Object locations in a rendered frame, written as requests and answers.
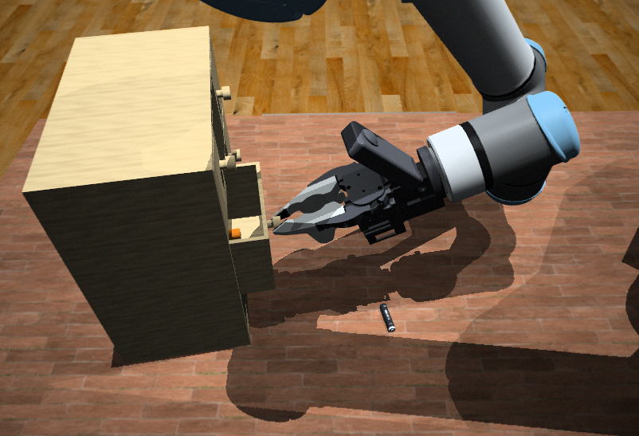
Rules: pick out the orange aa battery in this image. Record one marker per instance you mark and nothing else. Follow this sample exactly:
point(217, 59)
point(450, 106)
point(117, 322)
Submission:
point(234, 234)

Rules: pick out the wooden chest of drawers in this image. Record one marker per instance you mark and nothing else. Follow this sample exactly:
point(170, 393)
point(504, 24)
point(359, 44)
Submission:
point(123, 184)

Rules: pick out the black battery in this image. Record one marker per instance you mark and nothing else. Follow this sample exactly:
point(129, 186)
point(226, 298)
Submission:
point(387, 317)

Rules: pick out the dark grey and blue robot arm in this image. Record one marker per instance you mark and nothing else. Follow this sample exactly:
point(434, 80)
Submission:
point(523, 132)

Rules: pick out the beige wooden drawer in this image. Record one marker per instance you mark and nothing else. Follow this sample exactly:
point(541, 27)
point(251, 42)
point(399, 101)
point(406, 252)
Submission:
point(217, 93)
point(237, 153)
point(220, 165)

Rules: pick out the tan wooden drawer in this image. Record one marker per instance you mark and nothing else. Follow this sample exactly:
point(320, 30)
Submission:
point(245, 307)
point(246, 210)

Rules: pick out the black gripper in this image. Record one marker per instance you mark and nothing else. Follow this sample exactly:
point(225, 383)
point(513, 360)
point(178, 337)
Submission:
point(369, 202)

